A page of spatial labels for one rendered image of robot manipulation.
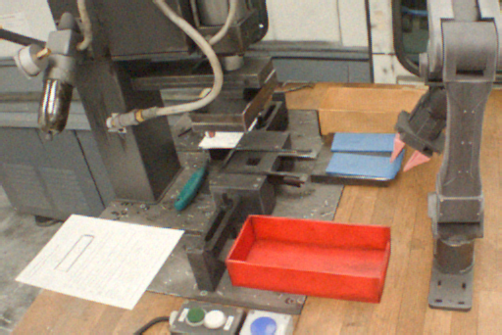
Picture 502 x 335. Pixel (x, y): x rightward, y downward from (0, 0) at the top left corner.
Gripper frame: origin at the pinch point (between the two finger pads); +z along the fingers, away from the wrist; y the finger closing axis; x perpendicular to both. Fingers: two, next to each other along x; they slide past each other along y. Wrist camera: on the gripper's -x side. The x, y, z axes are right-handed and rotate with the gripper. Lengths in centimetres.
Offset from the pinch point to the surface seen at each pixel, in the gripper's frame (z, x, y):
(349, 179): 7.0, 3.9, 7.0
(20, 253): 178, -32, 123
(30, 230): 181, -48, 129
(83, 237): 33, 30, 49
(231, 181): 10.1, 17.6, 26.4
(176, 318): 14, 46, 22
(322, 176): 9.5, 4.2, 12.0
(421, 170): 1.4, -3.6, -5.3
